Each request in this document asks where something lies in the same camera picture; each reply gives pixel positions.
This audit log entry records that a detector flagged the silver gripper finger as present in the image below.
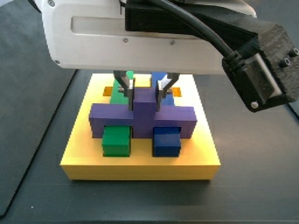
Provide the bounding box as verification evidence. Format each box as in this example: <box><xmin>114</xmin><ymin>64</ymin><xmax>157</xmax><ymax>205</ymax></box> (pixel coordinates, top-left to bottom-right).
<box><xmin>155</xmin><ymin>73</ymin><xmax>181</xmax><ymax>110</ymax></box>

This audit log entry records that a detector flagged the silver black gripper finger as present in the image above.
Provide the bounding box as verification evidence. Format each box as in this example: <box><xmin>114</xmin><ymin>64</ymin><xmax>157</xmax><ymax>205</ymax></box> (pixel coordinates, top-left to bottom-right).
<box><xmin>114</xmin><ymin>70</ymin><xmax>135</xmax><ymax>110</ymax></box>

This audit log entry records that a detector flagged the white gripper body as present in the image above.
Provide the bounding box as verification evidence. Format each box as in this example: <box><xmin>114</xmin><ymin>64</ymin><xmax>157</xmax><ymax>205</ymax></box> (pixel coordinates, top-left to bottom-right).
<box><xmin>34</xmin><ymin>0</ymin><xmax>258</xmax><ymax>76</ymax></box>

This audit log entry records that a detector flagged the purple E-shaped block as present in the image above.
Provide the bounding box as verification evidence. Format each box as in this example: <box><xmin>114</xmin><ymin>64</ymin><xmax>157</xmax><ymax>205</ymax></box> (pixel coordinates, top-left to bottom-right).
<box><xmin>89</xmin><ymin>87</ymin><xmax>198</xmax><ymax>138</ymax></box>

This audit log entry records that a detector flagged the yellow slotted base board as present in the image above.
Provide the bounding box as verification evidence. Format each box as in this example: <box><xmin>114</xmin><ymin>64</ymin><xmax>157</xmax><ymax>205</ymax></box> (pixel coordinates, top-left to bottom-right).
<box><xmin>60</xmin><ymin>73</ymin><xmax>221</xmax><ymax>180</ymax></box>

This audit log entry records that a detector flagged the green bar block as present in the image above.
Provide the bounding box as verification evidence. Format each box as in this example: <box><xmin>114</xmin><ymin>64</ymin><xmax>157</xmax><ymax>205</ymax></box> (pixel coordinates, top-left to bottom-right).
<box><xmin>102</xmin><ymin>71</ymin><xmax>134</xmax><ymax>157</ymax></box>

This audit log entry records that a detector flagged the blue bar block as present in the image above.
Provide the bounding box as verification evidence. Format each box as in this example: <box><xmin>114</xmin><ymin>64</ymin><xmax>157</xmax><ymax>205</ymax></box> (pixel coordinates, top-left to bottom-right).
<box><xmin>153</xmin><ymin>72</ymin><xmax>182</xmax><ymax>158</ymax></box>

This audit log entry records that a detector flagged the black camera cable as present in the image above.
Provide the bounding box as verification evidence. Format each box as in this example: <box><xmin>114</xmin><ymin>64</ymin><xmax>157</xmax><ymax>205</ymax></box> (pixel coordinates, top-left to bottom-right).
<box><xmin>150</xmin><ymin>0</ymin><xmax>250</xmax><ymax>67</ymax></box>

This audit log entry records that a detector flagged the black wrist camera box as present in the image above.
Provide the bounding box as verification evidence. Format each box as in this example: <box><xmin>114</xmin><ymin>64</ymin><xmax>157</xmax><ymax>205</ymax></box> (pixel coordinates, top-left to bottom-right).
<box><xmin>126</xmin><ymin>0</ymin><xmax>299</xmax><ymax>112</ymax></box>

